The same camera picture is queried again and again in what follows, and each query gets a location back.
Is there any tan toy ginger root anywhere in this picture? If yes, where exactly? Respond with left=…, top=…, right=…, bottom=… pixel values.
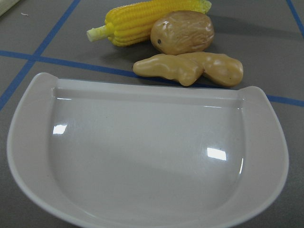
left=133, top=52, right=244, bottom=87

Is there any beige plastic dustpan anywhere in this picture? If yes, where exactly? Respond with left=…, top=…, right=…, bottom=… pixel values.
left=7, top=73, right=289, bottom=228

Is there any brown toy potato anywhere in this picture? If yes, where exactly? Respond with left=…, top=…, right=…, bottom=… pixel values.
left=150, top=11, right=215, bottom=55

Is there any yellow toy corn cob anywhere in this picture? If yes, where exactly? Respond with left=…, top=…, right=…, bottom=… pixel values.
left=86, top=0, right=212, bottom=47

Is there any bamboo cutting board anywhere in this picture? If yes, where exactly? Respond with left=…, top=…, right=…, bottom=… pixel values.
left=0, top=0, right=19, bottom=16

